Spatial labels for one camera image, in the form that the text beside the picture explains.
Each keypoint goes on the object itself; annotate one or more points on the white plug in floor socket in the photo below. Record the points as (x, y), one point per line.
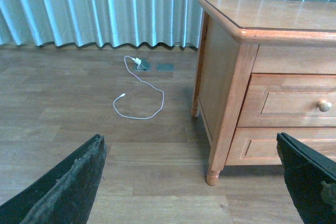
(137, 61)

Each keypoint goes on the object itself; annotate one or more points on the wooden drawer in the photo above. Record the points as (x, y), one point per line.
(258, 146)
(289, 100)

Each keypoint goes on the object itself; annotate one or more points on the open metal floor socket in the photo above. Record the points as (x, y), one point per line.
(143, 66)

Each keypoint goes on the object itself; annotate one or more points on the closed metal floor socket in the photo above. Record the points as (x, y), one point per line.
(166, 67)

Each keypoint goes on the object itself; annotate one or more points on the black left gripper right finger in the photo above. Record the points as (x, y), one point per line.
(310, 179)

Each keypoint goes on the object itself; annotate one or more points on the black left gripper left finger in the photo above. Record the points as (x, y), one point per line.
(66, 193)

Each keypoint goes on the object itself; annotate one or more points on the wooden nightstand cabinet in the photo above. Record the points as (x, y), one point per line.
(243, 37)

